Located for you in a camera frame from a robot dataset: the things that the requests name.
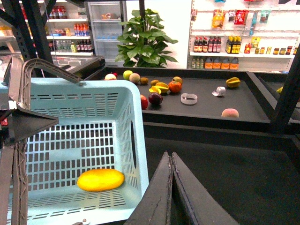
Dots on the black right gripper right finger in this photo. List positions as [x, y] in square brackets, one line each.
[199, 206]

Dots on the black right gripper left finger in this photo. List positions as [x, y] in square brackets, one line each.
[155, 205]

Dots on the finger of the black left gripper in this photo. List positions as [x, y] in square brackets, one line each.
[18, 124]

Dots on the yellow mango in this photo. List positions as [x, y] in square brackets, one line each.
[97, 180]

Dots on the light blue plastic basket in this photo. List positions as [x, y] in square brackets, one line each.
[100, 127]

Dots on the green red mango fruit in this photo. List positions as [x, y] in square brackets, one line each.
[178, 79]

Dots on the pink peach front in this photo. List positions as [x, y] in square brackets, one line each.
[230, 112]

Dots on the red apple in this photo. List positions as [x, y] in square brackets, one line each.
[144, 102]

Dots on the white shelf with drinks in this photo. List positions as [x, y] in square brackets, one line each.
[67, 30]

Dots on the dark purple plum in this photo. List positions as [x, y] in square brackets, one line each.
[155, 98]

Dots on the green apple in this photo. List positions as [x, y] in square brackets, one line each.
[127, 74]

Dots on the yellow starfruit centre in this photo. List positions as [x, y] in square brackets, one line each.
[160, 88]

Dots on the yellow starfruit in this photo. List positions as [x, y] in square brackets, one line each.
[160, 88]
[233, 82]

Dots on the silver tape roll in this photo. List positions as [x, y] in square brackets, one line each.
[219, 91]

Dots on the orange persimmon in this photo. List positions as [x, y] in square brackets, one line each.
[174, 87]

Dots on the brown kiwi right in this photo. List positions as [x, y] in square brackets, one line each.
[154, 82]

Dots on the brown kiwi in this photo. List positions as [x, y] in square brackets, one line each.
[144, 80]
[154, 82]

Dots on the pale pink peach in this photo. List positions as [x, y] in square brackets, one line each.
[134, 78]

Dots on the brown kiwi left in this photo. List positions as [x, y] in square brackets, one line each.
[144, 80]

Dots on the yellow starfruit right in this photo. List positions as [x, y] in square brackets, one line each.
[233, 82]

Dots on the green potted plant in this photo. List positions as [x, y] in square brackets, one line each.
[143, 42]

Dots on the white shelf with sauce bottles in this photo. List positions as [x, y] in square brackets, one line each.
[256, 35]

